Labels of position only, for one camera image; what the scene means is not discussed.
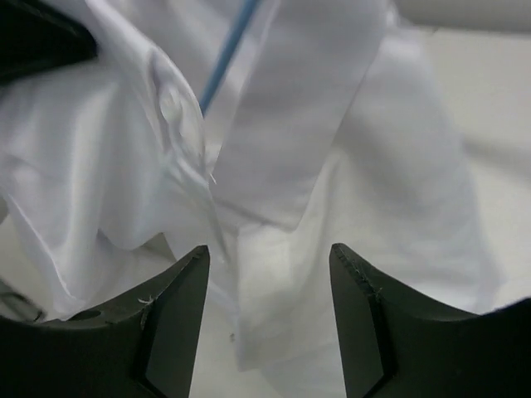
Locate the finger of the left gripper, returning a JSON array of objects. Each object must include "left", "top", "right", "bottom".
[{"left": 1, "top": 1, "right": 98, "bottom": 83}]

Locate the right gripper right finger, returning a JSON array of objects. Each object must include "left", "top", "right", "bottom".
[{"left": 329, "top": 244, "right": 530, "bottom": 398}]

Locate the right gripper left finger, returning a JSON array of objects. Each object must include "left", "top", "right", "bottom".
[{"left": 1, "top": 246, "right": 210, "bottom": 397}]

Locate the blue wire hanger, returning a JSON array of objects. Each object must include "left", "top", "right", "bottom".
[{"left": 199, "top": 0, "right": 261, "bottom": 116}]

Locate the white shirt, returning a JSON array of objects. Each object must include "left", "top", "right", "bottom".
[{"left": 1, "top": 1, "right": 499, "bottom": 397}]

